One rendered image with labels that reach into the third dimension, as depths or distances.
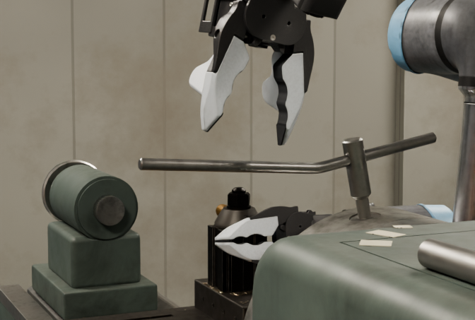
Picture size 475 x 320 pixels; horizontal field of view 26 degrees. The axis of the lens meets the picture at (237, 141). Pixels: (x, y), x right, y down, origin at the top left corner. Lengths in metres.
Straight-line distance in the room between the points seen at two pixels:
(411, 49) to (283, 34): 0.55
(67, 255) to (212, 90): 1.24
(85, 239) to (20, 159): 2.39
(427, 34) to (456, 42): 0.06
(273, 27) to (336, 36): 3.80
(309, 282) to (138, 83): 3.75
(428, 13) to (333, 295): 0.78
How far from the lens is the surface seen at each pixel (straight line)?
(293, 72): 1.01
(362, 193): 1.10
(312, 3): 0.92
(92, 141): 4.53
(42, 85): 4.49
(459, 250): 0.74
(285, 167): 1.06
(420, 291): 0.71
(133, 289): 2.15
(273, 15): 0.99
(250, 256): 1.44
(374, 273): 0.76
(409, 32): 1.52
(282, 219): 1.46
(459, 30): 1.44
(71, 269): 2.14
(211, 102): 0.96
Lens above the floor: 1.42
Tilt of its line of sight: 6 degrees down
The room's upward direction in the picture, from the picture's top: straight up
